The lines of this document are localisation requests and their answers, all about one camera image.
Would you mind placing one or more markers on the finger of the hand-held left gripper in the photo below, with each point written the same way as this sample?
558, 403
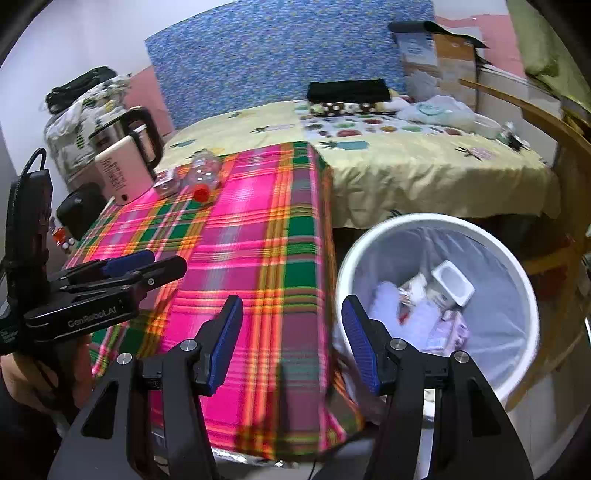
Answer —
129, 263
161, 274

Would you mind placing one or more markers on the purple tissue pack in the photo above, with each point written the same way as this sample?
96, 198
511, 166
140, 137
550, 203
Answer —
448, 332

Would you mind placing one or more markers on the yellow bedsheet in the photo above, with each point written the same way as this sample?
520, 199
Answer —
415, 184

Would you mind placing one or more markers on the pink steel electric kettle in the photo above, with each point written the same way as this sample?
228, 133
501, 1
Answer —
124, 170

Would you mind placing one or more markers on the green curtain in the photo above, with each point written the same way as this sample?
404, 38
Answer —
549, 46

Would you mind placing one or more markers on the black bag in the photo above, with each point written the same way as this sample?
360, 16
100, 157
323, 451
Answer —
78, 87

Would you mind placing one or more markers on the white plastic cup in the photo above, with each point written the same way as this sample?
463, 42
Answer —
455, 284

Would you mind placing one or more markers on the clear plastic bottle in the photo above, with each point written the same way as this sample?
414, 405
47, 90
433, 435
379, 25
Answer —
203, 173

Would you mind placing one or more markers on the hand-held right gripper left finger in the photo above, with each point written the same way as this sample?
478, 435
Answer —
224, 341

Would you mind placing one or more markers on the black folded cloth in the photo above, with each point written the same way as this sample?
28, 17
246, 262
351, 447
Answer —
346, 91

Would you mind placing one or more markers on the pineapple print bundle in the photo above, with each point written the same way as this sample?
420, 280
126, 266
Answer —
74, 134

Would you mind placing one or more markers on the pink plaid tablecloth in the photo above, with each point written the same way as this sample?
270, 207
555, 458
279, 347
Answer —
258, 258

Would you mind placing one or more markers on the red printed box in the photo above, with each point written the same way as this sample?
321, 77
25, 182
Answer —
413, 295

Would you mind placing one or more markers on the wooden chair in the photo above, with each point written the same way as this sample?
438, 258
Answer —
545, 124

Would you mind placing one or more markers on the white trash bin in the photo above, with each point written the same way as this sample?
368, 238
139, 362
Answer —
503, 300

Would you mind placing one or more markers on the fruit print cloth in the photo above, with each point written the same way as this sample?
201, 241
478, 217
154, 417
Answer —
369, 127

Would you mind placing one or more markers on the white plastic bag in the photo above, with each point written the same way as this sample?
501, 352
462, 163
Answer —
434, 113

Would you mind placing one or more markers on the silver tape roll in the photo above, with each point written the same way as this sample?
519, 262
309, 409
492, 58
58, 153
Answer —
167, 183

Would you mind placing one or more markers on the small dark bottle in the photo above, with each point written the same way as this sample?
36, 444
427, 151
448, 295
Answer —
512, 136

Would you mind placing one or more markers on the white plush cloth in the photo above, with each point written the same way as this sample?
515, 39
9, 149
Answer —
392, 309

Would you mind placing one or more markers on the cardboard box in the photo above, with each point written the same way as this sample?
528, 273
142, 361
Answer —
438, 64

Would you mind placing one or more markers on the person's left hand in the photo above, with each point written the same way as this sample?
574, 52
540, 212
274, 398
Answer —
23, 383

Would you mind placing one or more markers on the brown polka dot pouch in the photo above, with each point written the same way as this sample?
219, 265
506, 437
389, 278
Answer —
341, 108

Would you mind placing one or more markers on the blue patterned mattress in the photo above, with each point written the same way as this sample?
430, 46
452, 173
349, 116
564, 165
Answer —
286, 60

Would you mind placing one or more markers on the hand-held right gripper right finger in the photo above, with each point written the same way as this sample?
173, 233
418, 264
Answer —
362, 344

